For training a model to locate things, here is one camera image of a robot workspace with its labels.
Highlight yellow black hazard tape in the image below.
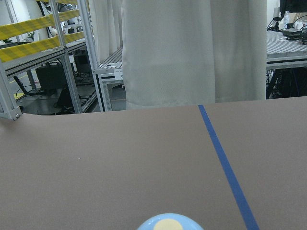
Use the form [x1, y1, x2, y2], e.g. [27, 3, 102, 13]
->
[0, 0, 86, 63]

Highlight aluminium frame rack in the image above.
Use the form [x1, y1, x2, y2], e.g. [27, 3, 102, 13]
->
[0, 0, 123, 120]

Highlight white curtain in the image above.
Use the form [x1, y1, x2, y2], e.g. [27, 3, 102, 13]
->
[89, 0, 266, 109]

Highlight blue tape grid lines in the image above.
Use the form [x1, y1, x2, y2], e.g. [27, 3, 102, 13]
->
[198, 104, 260, 230]

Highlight brown paper table cover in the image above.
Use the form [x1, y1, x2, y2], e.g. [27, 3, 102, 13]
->
[0, 97, 307, 230]

